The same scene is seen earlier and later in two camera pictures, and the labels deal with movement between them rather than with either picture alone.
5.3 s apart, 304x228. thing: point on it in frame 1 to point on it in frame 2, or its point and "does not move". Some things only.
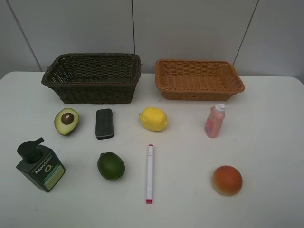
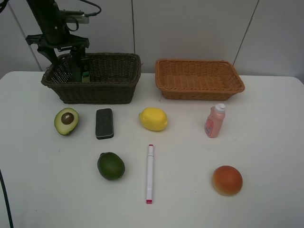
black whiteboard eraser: [104, 124] does not move
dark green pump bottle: [39, 165] to [85, 64]
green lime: [110, 166] does not move
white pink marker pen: [149, 197] does not move
